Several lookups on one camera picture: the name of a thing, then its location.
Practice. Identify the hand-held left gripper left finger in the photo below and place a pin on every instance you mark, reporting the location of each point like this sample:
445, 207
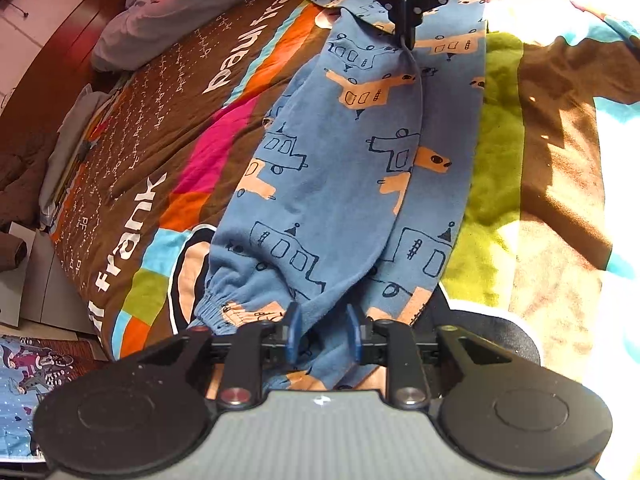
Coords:
292, 335

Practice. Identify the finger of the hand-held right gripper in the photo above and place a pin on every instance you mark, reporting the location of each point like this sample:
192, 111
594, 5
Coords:
399, 5
413, 15

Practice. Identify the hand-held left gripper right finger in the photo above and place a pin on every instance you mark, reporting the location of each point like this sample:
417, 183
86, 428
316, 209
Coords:
356, 335

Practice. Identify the blue printed pants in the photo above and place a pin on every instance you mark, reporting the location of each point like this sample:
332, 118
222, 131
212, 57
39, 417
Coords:
340, 185

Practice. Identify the colourful printed blanket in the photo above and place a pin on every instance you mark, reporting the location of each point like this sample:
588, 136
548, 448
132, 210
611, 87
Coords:
210, 75

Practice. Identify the white nightstand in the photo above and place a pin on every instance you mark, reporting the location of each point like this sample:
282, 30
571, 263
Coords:
55, 290

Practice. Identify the blue printed curtain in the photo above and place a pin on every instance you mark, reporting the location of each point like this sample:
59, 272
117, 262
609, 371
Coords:
25, 385

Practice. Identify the grey pillow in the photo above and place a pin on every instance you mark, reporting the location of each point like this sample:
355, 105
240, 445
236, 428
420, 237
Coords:
70, 150

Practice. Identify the brown jacket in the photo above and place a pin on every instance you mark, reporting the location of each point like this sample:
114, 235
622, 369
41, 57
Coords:
20, 185

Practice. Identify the wooden headboard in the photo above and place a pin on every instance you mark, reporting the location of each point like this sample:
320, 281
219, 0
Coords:
55, 60

